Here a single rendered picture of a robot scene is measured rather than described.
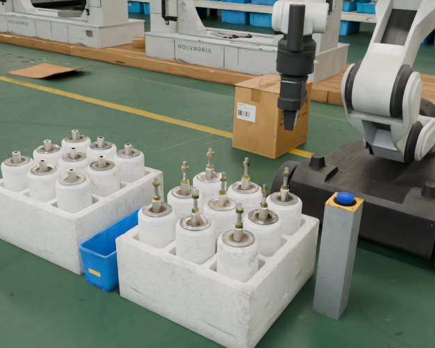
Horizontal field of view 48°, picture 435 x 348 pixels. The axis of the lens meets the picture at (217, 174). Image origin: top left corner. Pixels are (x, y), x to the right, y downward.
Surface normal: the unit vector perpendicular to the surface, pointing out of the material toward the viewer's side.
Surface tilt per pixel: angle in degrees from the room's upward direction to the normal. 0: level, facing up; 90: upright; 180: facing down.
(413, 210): 46
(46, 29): 90
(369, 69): 40
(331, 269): 90
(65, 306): 0
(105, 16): 90
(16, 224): 90
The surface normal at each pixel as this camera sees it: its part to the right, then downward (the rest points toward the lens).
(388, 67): -0.36, -0.48
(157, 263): -0.55, 0.34
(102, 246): 0.85, 0.20
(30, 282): 0.02, -0.91
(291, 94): -0.32, 0.39
